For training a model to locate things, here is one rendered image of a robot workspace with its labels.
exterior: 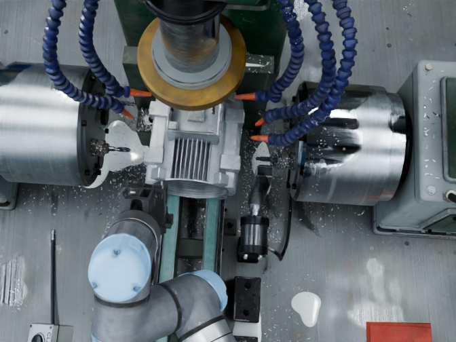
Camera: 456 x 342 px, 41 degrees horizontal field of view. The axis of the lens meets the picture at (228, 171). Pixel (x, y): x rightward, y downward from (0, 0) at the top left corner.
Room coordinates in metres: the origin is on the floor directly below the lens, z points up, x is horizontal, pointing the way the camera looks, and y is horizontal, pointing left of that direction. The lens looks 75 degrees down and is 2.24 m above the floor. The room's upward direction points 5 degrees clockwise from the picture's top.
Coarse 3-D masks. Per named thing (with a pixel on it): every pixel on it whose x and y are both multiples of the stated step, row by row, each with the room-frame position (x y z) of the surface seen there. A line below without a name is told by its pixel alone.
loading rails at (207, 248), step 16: (176, 208) 0.26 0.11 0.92; (208, 208) 0.27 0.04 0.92; (224, 208) 0.27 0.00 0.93; (176, 224) 0.23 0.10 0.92; (208, 224) 0.23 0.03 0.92; (224, 224) 0.25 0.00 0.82; (160, 240) 0.19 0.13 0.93; (176, 240) 0.19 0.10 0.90; (192, 240) 0.21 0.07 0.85; (208, 240) 0.20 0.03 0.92; (160, 256) 0.15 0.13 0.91; (176, 256) 0.16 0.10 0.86; (192, 256) 0.17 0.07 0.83; (208, 256) 0.16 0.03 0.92; (160, 272) 0.12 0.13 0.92; (176, 272) 0.13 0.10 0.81; (176, 336) -0.01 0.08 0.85
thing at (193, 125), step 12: (216, 108) 0.43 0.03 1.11; (168, 120) 0.39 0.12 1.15; (180, 120) 0.40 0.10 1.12; (192, 120) 0.40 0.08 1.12; (204, 120) 0.40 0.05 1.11; (216, 120) 0.41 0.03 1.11; (168, 132) 0.37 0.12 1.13; (180, 132) 0.37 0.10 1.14; (192, 132) 0.37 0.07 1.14; (204, 132) 0.37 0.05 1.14; (216, 132) 0.37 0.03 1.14; (216, 144) 0.37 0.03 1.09
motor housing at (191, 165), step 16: (224, 112) 0.44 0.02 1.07; (160, 128) 0.40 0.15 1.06; (224, 128) 0.41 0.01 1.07; (240, 128) 0.42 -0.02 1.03; (160, 144) 0.36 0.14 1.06; (176, 144) 0.36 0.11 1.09; (192, 144) 0.36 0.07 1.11; (208, 144) 0.36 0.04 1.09; (224, 144) 0.37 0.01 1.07; (176, 160) 0.32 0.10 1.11; (192, 160) 0.33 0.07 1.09; (208, 160) 0.33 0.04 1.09; (176, 176) 0.29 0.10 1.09; (192, 176) 0.29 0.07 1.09; (208, 176) 0.30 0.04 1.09; (176, 192) 0.29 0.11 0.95; (192, 192) 0.30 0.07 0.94; (208, 192) 0.30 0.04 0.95; (224, 192) 0.29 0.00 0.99
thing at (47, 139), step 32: (32, 64) 0.49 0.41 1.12; (64, 64) 0.51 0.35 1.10; (0, 96) 0.40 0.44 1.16; (32, 96) 0.41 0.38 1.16; (64, 96) 0.41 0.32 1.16; (0, 128) 0.34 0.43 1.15; (32, 128) 0.35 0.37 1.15; (64, 128) 0.35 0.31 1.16; (96, 128) 0.39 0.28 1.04; (0, 160) 0.29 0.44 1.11; (32, 160) 0.29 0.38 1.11; (64, 160) 0.30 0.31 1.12; (96, 160) 0.34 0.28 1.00
